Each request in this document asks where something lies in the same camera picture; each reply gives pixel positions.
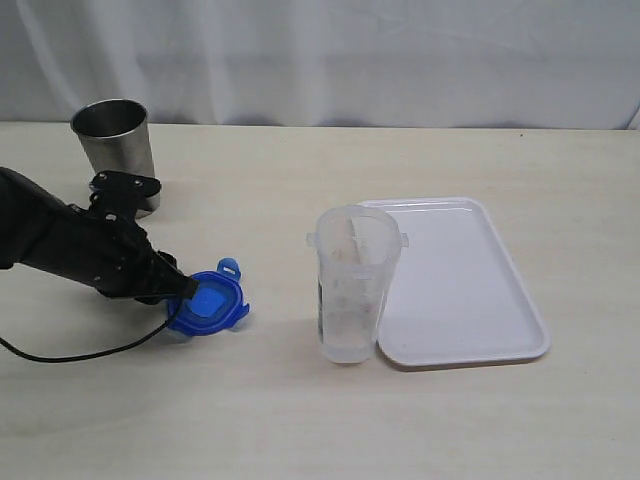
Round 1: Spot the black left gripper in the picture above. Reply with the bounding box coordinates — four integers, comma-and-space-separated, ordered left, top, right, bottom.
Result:
75, 170, 199, 304

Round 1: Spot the blue container lid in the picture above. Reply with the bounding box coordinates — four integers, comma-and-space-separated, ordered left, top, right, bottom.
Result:
167, 257, 250, 341

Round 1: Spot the stainless steel cup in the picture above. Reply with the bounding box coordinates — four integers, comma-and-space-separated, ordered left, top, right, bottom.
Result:
69, 98, 162, 220

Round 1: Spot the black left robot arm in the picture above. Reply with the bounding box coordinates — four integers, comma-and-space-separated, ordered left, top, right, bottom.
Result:
1, 168, 198, 304

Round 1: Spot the clear plastic container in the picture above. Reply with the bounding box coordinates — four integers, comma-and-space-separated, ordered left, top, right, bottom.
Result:
307, 205, 408, 365

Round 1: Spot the white plastic tray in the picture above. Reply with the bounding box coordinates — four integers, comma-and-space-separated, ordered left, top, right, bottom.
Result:
365, 197, 551, 370

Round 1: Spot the white backdrop curtain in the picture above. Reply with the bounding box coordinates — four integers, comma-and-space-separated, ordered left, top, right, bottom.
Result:
1, 1, 639, 130

